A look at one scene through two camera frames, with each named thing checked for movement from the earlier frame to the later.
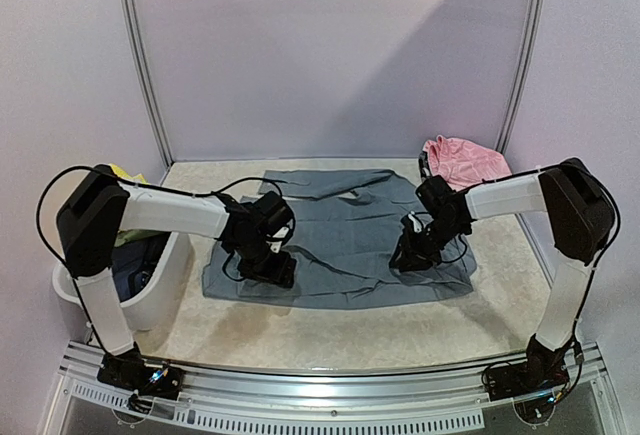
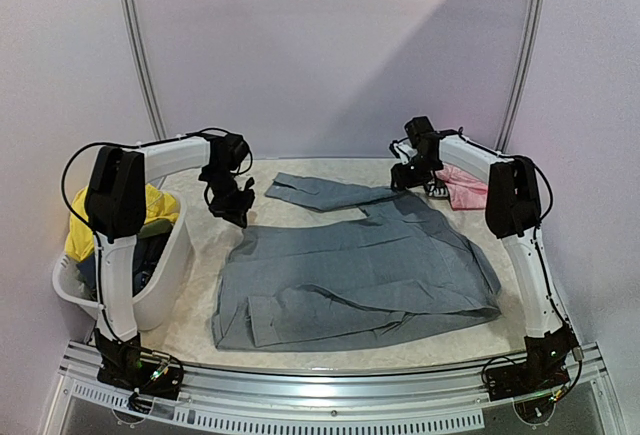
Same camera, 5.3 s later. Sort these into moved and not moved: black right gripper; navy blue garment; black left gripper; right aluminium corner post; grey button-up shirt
Moved: black left gripper; black right gripper; grey button-up shirt
Not moved: navy blue garment; right aluminium corner post
